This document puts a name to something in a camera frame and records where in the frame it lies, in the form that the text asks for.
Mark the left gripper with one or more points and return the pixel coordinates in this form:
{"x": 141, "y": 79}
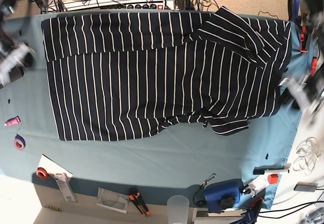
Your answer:
{"x": 305, "y": 94}

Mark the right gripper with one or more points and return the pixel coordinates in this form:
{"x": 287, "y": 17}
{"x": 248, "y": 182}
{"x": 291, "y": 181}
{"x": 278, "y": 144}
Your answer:
{"x": 15, "y": 58}

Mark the navy white striped t-shirt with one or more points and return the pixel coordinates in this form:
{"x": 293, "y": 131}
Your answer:
{"x": 123, "y": 76}

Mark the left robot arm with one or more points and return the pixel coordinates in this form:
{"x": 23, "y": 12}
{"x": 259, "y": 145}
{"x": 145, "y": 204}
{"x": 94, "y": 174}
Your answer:
{"x": 310, "y": 14}

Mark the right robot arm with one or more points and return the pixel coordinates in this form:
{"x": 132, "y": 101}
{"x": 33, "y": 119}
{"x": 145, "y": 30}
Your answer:
{"x": 7, "y": 43}

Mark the black remote control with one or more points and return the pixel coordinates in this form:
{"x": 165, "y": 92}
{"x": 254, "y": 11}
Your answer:
{"x": 9, "y": 77}

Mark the orange black clamp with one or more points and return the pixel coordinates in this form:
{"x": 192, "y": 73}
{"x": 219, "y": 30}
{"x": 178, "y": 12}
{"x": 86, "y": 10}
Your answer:
{"x": 304, "y": 40}

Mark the pink tube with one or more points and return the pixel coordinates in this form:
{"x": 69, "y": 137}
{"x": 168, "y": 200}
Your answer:
{"x": 12, "y": 121}

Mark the white zip ties bundle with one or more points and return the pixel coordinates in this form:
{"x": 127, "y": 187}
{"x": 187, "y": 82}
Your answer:
{"x": 308, "y": 153}

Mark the black marker pen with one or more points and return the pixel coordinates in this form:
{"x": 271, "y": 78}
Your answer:
{"x": 271, "y": 171}

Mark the purple tape roll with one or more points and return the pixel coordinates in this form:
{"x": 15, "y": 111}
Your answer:
{"x": 19, "y": 142}

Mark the small red block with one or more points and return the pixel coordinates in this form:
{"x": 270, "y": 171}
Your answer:
{"x": 273, "y": 178}

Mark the grey adapter box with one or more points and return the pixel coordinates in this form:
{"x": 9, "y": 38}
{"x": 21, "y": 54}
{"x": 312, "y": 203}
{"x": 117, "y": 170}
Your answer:
{"x": 305, "y": 187}

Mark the white paper sheet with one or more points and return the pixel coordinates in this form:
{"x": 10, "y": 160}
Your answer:
{"x": 52, "y": 168}

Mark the orange tape roll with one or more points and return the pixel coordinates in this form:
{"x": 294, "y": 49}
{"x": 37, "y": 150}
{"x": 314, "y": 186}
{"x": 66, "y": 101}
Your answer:
{"x": 41, "y": 173}

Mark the blue clamp with black knob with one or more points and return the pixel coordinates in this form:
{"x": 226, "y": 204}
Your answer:
{"x": 222, "y": 197}

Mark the packaged item with barcode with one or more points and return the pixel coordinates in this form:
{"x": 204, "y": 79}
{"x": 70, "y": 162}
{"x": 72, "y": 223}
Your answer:
{"x": 65, "y": 188}

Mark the frosted plastic cup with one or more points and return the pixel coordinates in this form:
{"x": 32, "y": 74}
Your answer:
{"x": 178, "y": 209}

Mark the clear plastic bag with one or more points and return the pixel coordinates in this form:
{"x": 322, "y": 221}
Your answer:
{"x": 112, "y": 200}

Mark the orange black cutter pliers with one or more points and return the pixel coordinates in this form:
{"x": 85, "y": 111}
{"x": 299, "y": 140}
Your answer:
{"x": 137, "y": 200}

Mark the orange handled tool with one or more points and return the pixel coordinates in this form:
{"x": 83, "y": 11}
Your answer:
{"x": 313, "y": 66}

